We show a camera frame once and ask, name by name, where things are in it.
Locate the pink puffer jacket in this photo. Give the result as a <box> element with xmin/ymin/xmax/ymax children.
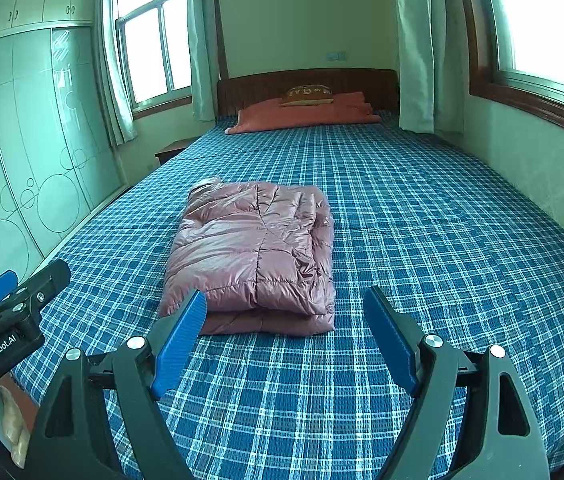
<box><xmin>159</xmin><ymin>178</ymin><xmax>336</xmax><ymax>337</ymax></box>

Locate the white sliding wardrobe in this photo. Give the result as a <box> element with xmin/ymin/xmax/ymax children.
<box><xmin>0</xmin><ymin>0</ymin><xmax>123</xmax><ymax>278</ymax></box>

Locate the wooden bedside table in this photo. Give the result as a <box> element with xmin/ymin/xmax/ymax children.
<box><xmin>155</xmin><ymin>136</ymin><xmax>197</xmax><ymax>166</ymax></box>

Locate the blue plaid bed sheet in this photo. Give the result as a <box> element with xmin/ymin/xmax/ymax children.
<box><xmin>10</xmin><ymin>109</ymin><xmax>564</xmax><ymax>480</ymax></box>

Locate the orange red pillow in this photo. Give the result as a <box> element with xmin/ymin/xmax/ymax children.
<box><xmin>225</xmin><ymin>91</ymin><xmax>381</xmax><ymax>134</ymax></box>

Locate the left window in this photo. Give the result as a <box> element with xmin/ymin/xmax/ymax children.
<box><xmin>114</xmin><ymin>0</ymin><xmax>192</xmax><ymax>113</ymax></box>

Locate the small brown embroidered cushion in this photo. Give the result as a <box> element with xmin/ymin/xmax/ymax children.
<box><xmin>281</xmin><ymin>84</ymin><xmax>334</xmax><ymax>106</ymax></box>

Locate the dark wooden headboard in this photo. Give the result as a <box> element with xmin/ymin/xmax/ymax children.
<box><xmin>215</xmin><ymin>67</ymin><xmax>401</xmax><ymax>118</ymax></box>

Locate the light green right curtain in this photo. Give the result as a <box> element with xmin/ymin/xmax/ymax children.
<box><xmin>395</xmin><ymin>0</ymin><xmax>464</xmax><ymax>136</ymax></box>

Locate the right window wooden frame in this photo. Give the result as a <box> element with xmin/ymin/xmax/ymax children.
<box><xmin>461</xmin><ymin>0</ymin><xmax>564</xmax><ymax>129</ymax></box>

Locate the wall switch plate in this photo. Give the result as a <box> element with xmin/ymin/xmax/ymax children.
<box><xmin>326</xmin><ymin>51</ymin><xmax>347</xmax><ymax>62</ymax></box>

